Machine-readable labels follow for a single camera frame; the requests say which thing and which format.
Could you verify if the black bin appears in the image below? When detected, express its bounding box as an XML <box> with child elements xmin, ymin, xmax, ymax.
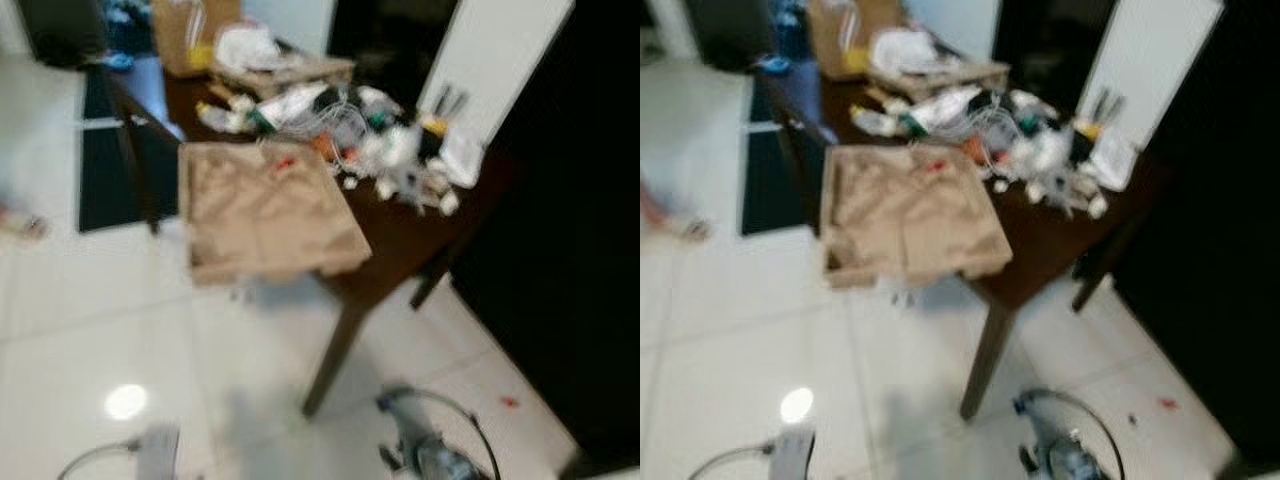
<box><xmin>18</xmin><ymin>0</ymin><xmax>106</xmax><ymax>69</ymax></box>
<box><xmin>685</xmin><ymin>0</ymin><xmax>766</xmax><ymax>71</ymax></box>

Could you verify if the person bare foot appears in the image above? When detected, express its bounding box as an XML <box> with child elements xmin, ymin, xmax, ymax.
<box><xmin>0</xmin><ymin>205</ymin><xmax>49</xmax><ymax>241</ymax></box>
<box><xmin>645</xmin><ymin>185</ymin><xmax>713</xmax><ymax>243</ymax></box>

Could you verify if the black floor mat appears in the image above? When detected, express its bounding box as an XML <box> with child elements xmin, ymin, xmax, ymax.
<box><xmin>78</xmin><ymin>68</ymin><xmax>191</xmax><ymax>234</ymax></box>
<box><xmin>740</xmin><ymin>75</ymin><xmax>831</xmax><ymax>238</ymax></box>

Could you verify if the white clamshell box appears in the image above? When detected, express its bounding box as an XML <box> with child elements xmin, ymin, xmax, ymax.
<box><xmin>440</xmin><ymin>130</ymin><xmax>486</xmax><ymax>189</ymax></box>
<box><xmin>1092</xmin><ymin>132</ymin><xmax>1139</xmax><ymax>191</ymax></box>

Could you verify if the white board panel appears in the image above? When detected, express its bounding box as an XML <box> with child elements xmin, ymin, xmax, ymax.
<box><xmin>415</xmin><ymin>0</ymin><xmax>576</xmax><ymax>146</ymax></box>
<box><xmin>1075</xmin><ymin>0</ymin><xmax>1226</xmax><ymax>151</ymax></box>

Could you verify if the dark brown wooden table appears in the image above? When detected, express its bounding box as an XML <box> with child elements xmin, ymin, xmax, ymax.
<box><xmin>100</xmin><ymin>60</ymin><xmax>516</xmax><ymax>419</ymax></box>
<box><xmin>765</xmin><ymin>65</ymin><xmax>1166</xmax><ymax>421</ymax></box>

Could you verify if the clear plastic bag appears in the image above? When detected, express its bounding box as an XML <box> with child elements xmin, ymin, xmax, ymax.
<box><xmin>365</xmin><ymin>125</ymin><xmax>421</xmax><ymax>176</ymax></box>
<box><xmin>1015</xmin><ymin>128</ymin><xmax>1071</xmax><ymax>179</ymax></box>

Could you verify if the beige moulded pulp packaging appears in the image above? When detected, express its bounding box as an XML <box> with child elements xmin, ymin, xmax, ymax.
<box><xmin>178</xmin><ymin>140</ymin><xmax>373</xmax><ymax>289</ymax></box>
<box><xmin>820</xmin><ymin>143</ymin><xmax>1013</xmax><ymax>291</ymax></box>

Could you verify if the brown cardboard box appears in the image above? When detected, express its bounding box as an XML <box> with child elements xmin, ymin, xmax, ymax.
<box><xmin>806</xmin><ymin>0</ymin><xmax>891</xmax><ymax>81</ymax></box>
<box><xmin>150</xmin><ymin>0</ymin><xmax>241</xmax><ymax>79</ymax></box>

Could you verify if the white plastic bag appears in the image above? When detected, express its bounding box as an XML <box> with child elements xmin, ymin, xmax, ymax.
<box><xmin>872</xmin><ymin>27</ymin><xmax>941</xmax><ymax>76</ymax></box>
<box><xmin>215</xmin><ymin>22</ymin><xmax>286</xmax><ymax>73</ymax></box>

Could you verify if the white and green pouch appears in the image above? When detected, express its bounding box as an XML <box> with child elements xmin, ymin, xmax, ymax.
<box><xmin>915</xmin><ymin>88</ymin><xmax>986</xmax><ymax>129</ymax></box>
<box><xmin>262</xmin><ymin>85</ymin><xmax>326</xmax><ymax>126</ymax></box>

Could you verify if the beige pulp carton tray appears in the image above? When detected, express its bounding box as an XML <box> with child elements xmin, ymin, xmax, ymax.
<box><xmin>868</xmin><ymin>60</ymin><xmax>1011</xmax><ymax>101</ymax></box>
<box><xmin>212</xmin><ymin>55</ymin><xmax>356</xmax><ymax>99</ymax></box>

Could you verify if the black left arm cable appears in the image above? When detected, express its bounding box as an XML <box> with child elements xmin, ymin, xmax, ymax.
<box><xmin>688</xmin><ymin>443</ymin><xmax>777</xmax><ymax>480</ymax></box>
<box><xmin>55</xmin><ymin>438</ymin><xmax>141</xmax><ymax>480</ymax></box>

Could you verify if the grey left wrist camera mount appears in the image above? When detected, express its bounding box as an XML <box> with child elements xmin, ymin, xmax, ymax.
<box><xmin>772</xmin><ymin>428</ymin><xmax>816</xmax><ymax>480</ymax></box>
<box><xmin>135</xmin><ymin>425</ymin><xmax>181</xmax><ymax>480</ymax></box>

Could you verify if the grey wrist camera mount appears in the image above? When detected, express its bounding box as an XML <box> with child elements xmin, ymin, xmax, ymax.
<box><xmin>1012</xmin><ymin>390</ymin><xmax>1066</xmax><ymax>446</ymax></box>
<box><xmin>135</xmin><ymin>425</ymin><xmax>181</xmax><ymax>480</ymax></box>
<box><xmin>772</xmin><ymin>428</ymin><xmax>816</xmax><ymax>480</ymax></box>
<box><xmin>378</xmin><ymin>388</ymin><xmax>431</xmax><ymax>446</ymax></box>

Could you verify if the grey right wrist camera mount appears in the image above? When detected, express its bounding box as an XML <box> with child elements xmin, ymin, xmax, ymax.
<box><xmin>378</xmin><ymin>388</ymin><xmax>431</xmax><ymax>446</ymax></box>
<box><xmin>1012</xmin><ymin>390</ymin><xmax>1066</xmax><ymax>446</ymax></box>

